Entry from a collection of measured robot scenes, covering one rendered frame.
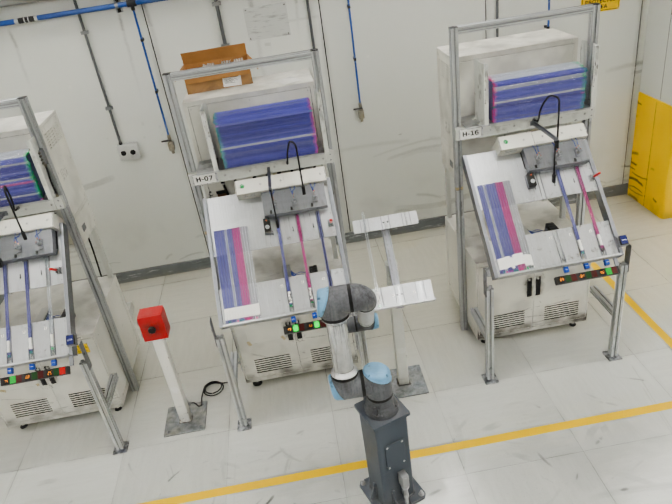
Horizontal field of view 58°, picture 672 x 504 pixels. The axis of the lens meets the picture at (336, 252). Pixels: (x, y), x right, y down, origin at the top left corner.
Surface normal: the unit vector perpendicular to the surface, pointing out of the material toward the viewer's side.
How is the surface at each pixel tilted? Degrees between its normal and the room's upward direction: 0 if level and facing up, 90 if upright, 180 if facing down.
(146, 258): 90
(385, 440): 90
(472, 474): 0
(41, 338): 47
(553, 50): 90
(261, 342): 90
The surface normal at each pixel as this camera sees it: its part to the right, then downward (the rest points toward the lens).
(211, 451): -0.13, -0.86
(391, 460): 0.44, 0.39
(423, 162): 0.12, 0.48
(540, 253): -0.01, -0.28
